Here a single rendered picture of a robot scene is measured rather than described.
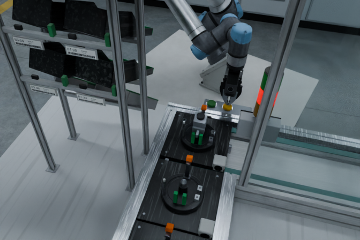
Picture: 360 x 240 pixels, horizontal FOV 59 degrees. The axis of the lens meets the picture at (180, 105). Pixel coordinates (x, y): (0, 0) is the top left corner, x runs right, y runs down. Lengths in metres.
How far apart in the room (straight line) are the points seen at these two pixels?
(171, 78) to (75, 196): 0.78
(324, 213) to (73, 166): 0.93
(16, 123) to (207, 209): 2.10
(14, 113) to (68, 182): 1.75
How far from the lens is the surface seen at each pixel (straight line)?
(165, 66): 1.78
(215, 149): 1.22
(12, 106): 3.07
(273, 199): 1.19
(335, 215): 1.26
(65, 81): 0.96
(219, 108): 1.40
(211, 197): 1.10
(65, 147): 1.42
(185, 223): 1.05
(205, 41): 1.29
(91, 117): 1.51
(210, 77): 1.61
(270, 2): 4.12
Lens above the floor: 1.90
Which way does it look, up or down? 43 degrees down
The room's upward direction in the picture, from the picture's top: 3 degrees clockwise
